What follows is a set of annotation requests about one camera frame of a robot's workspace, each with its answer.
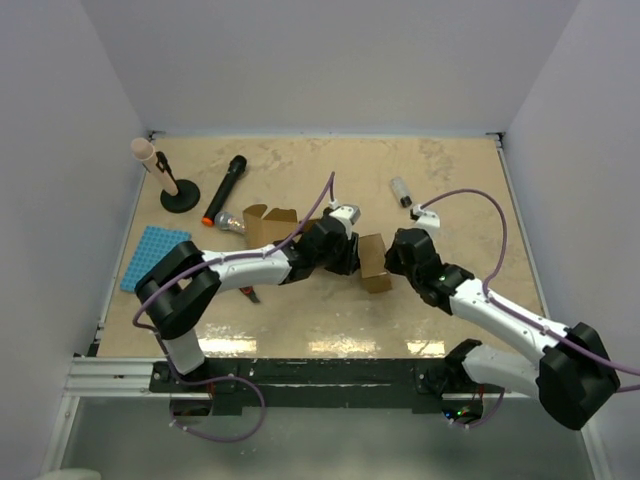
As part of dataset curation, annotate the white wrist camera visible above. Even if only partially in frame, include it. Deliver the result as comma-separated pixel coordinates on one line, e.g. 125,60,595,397
410,204,441,237
329,200,361,237

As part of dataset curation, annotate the beige microphone on stand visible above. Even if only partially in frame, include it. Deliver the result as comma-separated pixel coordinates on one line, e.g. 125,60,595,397
130,137,179,196

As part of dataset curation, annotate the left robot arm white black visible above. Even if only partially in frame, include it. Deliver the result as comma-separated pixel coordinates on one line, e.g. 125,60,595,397
134,206,359,392

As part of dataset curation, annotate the black microphone orange end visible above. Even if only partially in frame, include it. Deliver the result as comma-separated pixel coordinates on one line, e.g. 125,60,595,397
201,155,247,227

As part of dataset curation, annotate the blue studded building plate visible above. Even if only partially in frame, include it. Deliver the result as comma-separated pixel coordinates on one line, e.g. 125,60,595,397
120,226,192,293

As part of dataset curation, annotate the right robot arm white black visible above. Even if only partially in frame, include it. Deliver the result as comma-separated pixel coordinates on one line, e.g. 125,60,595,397
385,228,620,430

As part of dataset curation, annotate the taped cardboard box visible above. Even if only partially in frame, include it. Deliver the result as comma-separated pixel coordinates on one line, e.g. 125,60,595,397
242,204,299,249

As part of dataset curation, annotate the small cardboard box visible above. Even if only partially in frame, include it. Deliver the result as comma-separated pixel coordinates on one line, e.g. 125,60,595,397
358,233,392,294

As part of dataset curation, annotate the silver glitter microphone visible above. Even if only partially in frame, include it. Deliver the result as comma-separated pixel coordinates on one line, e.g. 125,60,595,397
214,211,246,235

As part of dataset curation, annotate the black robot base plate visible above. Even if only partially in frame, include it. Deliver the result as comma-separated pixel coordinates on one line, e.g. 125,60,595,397
149,358,499,416

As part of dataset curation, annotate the small clear black-capped bottle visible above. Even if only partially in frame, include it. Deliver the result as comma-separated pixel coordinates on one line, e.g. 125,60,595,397
390,176,413,208

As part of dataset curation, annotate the red black utility knife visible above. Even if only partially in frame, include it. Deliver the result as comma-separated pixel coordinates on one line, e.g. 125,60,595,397
240,286,260,304

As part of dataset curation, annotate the aluminium frame rail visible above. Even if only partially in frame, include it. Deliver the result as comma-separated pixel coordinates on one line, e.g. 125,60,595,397
64,355,161,400

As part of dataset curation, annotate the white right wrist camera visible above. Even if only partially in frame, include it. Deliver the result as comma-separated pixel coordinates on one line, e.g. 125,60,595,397
410,204,441,237

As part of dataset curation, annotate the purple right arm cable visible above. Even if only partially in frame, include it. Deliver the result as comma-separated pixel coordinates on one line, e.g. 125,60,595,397
417,188,640,431

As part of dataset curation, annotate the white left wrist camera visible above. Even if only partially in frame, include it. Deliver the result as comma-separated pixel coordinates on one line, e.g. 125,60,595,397
329,200,361,237

